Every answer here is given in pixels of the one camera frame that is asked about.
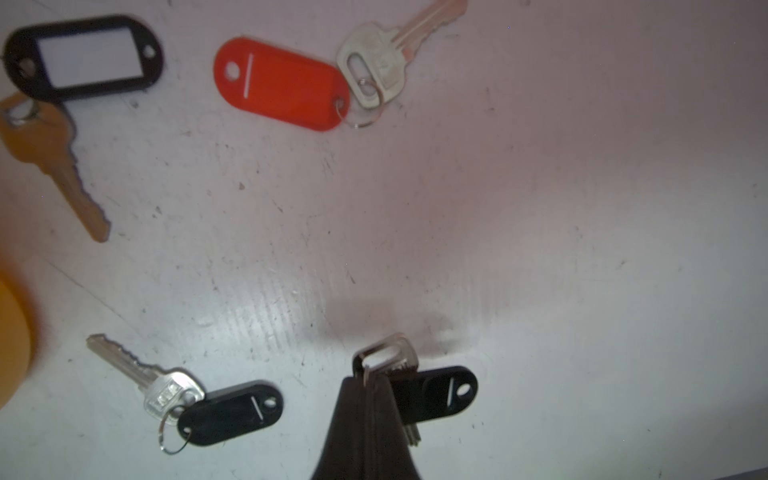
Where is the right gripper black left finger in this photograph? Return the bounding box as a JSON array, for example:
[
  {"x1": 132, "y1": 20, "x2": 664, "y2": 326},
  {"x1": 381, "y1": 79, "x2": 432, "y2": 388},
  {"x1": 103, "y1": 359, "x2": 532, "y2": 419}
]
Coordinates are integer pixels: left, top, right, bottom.
[{"x1": 311, "y1": 377, "x2": 365, "y2": 479}]

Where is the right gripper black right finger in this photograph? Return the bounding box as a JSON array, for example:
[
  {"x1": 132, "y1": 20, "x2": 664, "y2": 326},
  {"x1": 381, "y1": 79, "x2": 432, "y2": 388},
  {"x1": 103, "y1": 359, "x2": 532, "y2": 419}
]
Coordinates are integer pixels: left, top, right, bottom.
[{"x1": 367, "y1": 374, "x2": 420, "y2": 479}]

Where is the black tag key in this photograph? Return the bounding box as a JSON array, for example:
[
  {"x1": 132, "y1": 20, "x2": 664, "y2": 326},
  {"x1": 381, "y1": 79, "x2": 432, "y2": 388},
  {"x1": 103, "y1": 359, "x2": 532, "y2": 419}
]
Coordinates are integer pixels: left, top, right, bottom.
[
  {"x1": 86, "y1": 334, "x2": 285, "y2": 455},
  {"x1": 1, "y1": 14, "x2": 164, "y2": 243},
  {"x1": 352, "y1": 333, "x2": 479, "y2": 447}
]

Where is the yellow storage tray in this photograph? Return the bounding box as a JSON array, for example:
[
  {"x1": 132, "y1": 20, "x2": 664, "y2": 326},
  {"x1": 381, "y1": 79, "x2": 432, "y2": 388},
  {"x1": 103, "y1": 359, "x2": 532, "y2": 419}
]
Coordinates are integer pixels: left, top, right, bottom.
[{"x1": 1, "y1": 277, "x2": 34, "y2": 407}]

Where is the orange red tag key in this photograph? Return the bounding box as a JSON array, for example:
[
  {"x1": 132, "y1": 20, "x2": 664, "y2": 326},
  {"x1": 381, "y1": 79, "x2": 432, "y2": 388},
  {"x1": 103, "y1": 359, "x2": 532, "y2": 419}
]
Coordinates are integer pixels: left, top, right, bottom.
[{"x1": 213, "y1": 1, "x2": 468, "y2": 132}]

